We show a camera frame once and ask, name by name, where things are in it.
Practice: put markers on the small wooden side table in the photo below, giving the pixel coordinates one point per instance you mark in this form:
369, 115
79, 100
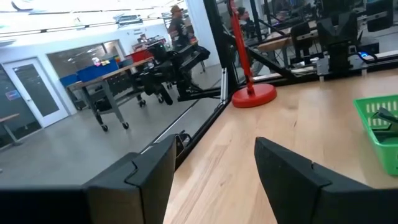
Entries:
7, 119

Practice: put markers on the red desk lamp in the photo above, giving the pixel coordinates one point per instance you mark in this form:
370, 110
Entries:
253, 95

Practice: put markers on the wheeled wooden workbench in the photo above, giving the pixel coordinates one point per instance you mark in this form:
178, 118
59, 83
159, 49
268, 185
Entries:
105, 84

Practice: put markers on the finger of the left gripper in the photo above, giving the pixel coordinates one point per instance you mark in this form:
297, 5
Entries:
346, 32
329, 34

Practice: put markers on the blue storage bin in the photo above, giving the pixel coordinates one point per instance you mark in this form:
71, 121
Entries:
96, 71

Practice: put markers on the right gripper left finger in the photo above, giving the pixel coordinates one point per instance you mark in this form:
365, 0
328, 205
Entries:
140, 193

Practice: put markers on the red storage bin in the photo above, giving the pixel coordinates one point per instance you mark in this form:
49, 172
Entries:
139, 55

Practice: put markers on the white framed glass door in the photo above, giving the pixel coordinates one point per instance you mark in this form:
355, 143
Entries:
34, 90

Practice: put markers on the person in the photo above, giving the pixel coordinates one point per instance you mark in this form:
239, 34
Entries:
245, 20
180, 28

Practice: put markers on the wooden background table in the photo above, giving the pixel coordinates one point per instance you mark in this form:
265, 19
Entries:
273, 43

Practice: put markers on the black table-level camera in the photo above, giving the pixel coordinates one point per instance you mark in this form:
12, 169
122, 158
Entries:
183, 143

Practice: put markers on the black office chair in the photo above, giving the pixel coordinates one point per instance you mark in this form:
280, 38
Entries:
183, 65

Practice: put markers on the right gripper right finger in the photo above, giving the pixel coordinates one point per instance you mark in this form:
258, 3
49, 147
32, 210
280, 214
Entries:
295, 193

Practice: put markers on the green plastic basket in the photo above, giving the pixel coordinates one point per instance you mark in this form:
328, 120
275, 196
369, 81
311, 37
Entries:
385, 152

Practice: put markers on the black table frame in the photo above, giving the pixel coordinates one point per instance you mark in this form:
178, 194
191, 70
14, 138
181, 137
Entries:
217, 46

